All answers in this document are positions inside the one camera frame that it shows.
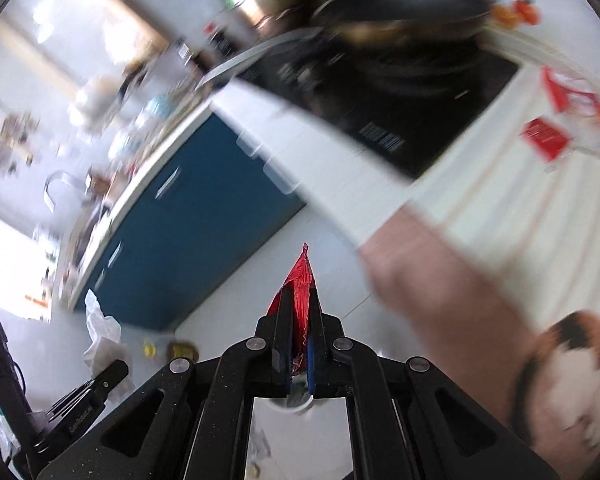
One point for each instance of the red and clear snack packet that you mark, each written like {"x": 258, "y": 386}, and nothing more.
{"x": 545, "y": 137}

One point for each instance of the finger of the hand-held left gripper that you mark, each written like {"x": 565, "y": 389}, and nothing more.
{"x": 102, "y": 382}

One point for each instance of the yellow crumpled wrapper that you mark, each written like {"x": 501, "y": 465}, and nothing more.
{"x": 182, "y": 351}

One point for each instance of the chrome faucet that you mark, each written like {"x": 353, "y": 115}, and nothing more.
{"x": 60, "y": 180}

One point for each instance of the black frying pan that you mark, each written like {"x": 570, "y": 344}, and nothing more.
{"x": 405, "y": 5}

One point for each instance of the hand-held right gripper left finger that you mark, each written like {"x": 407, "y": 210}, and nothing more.
{"x": 283, "y": 340}

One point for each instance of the black glass gas stove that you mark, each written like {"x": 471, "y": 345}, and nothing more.
{"x": 405, "y": 110}

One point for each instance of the wooden cutting board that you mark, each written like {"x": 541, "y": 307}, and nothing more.
{"x": 130, "y": 15}

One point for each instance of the small red foil packet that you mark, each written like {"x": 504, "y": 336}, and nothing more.
{"x": 300, "y": 280}

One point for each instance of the small yellow scrap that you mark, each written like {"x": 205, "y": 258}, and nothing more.
{"x": 150, "y": 349}

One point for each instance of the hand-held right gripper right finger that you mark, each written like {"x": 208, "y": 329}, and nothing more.
{"x": 316, "y": 350}

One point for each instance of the red and white food bag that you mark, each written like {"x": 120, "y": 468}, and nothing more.
{"x": 575, "y": 97}

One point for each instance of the black metal stand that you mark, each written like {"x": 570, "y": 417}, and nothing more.
{"x": 0, "y": 375}

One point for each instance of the white plastic bag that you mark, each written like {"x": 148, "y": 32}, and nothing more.
{"x": 102, "y": 330}

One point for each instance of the metal dish rack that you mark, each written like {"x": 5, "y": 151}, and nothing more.
{"x": 130, "y": 110}

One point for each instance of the blue kitchen cabinet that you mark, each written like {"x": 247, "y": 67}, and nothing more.
{"x": 190, "y": 230}

